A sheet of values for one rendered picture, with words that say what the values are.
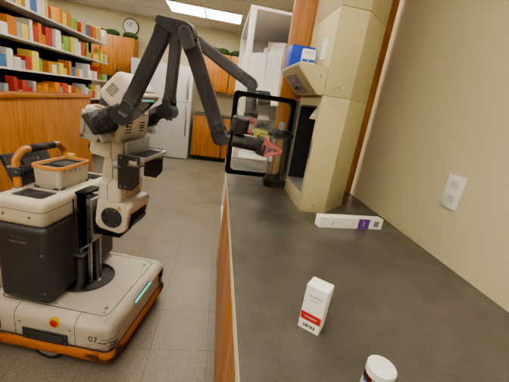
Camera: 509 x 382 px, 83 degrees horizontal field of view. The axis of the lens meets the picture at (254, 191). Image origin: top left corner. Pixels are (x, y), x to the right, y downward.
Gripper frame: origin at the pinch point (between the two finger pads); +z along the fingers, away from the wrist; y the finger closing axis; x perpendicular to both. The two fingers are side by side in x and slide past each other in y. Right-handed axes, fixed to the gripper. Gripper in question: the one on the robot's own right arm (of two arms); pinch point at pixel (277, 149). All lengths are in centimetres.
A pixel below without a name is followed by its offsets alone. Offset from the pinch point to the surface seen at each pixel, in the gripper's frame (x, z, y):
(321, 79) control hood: -29.7, 7.3, -8.6
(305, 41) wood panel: -49, 7, 28
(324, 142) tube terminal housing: -7.8, 15.6, -8.5
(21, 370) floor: 126, -94, -4
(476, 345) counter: 21, 33, -77
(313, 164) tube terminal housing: 1.9, 14.1, -8.5
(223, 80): -51, -25, 514
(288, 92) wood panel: -25.3, 4.6, 28.4
